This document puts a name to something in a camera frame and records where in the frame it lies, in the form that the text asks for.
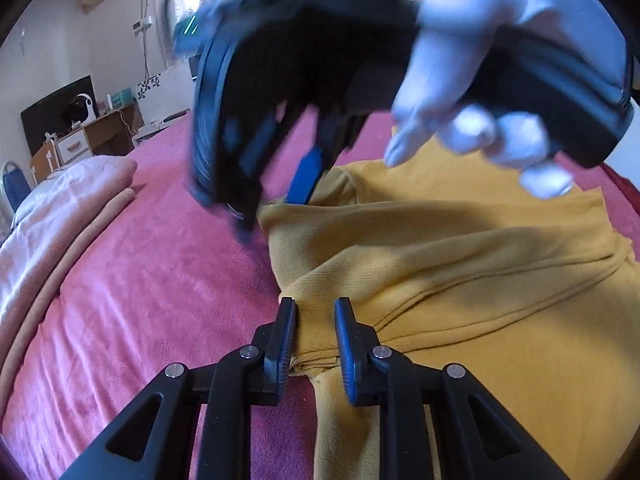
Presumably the pink bed blanket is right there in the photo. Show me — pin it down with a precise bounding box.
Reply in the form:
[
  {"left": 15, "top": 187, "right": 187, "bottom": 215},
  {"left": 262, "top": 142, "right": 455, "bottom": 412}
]
[{"left": 2, "top": 116, "right": 639, "bottom": 479}]

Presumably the wooden desk with drawers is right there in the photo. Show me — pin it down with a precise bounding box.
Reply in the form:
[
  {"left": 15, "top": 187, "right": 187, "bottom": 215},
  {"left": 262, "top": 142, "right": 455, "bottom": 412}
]
[{"left": 30, "top": 103, "right": 143, "bottom": 183}]

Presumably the folded light pink blanket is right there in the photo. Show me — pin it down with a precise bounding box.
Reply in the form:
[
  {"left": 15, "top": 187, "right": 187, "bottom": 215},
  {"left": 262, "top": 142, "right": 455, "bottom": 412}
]
[{"left": 1, "top": 156, "right": 138, "bottom": 410}]

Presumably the white gloved right hand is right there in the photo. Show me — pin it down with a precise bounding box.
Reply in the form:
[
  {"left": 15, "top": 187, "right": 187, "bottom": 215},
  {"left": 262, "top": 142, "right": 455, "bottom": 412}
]
[{"left": 384, "top": 0, "right": 627, "bottom": 198}]

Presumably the black flat monitor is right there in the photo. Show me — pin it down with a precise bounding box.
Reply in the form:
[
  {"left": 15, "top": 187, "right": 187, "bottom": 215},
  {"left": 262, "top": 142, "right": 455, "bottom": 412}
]
[{"left": 21, "top": 75, "right": 96, "bottom": 155}]

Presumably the blue white chair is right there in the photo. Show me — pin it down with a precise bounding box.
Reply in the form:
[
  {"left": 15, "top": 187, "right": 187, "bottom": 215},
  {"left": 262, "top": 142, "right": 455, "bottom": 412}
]
[{"left": 1, "top": 162, "right": 32, "bottom": 214}]

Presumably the mustard yellow sweater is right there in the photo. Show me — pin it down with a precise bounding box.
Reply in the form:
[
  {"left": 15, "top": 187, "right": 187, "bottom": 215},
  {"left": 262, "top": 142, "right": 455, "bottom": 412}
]
[{"left": 259, "top": 143, "right": 639, "bottom": 479}]

